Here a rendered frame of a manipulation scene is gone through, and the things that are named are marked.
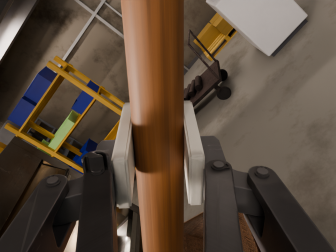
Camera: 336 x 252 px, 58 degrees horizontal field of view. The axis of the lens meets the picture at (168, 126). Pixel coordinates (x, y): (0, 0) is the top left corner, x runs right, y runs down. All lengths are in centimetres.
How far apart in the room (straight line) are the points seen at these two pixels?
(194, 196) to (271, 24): 434
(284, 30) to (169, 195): 440
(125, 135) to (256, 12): 424
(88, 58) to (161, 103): 722
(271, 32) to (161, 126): 434
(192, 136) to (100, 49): 715
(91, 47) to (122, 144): 717
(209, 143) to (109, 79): 728
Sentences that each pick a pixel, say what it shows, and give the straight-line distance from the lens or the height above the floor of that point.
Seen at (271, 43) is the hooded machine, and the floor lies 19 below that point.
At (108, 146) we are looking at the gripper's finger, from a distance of 17.
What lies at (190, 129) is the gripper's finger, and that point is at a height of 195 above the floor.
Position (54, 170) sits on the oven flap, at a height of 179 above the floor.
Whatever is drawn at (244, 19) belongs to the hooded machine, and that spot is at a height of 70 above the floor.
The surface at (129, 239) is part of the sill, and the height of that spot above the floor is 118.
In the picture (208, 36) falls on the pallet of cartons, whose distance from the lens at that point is 677.
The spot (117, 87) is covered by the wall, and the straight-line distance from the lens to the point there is 748.
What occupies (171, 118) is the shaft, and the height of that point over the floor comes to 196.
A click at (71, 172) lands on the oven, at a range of 212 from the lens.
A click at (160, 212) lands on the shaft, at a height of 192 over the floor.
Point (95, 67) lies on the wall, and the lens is 740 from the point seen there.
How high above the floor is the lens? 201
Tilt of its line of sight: 19 degrees down
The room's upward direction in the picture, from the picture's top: 55 degrees counter-clockwise
